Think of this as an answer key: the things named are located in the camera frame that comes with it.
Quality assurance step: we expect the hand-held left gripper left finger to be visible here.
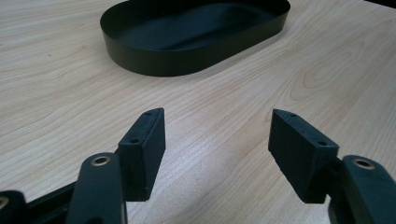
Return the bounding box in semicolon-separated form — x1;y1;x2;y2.
116;106;167;203

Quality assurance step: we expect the black key rack with tray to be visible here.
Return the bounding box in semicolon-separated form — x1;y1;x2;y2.
99;0;292;77

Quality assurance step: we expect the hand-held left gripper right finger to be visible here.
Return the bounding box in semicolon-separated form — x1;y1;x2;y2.
267;107;341;205

